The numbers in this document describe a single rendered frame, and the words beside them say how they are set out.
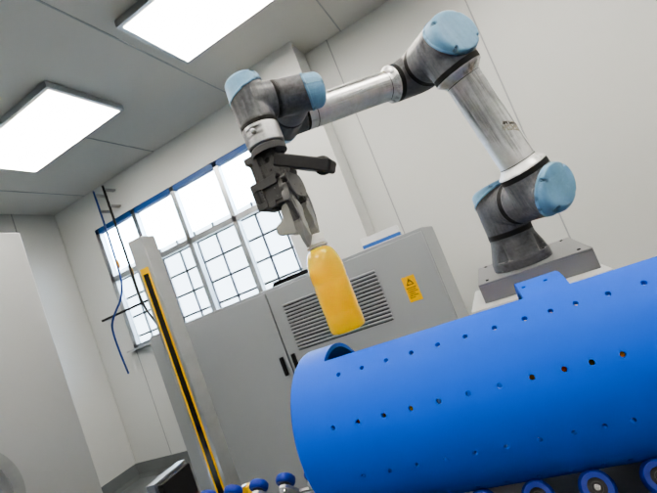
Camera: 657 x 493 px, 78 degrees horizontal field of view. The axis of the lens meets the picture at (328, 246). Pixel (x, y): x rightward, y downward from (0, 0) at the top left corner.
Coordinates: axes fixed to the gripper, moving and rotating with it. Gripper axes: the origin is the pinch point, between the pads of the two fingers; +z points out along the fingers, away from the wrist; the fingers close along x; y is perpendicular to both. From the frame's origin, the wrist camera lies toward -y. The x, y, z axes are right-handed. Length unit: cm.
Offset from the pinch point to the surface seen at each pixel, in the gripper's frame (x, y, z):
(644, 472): 11, -34, 46
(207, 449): -29, 68, 42
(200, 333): -162, 163, 9
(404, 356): 9.9, -10.2, 23.6
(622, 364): 14, -36, 31
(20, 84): -129, 208, -198
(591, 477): 11, -28, 46
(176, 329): -31, 65, 5
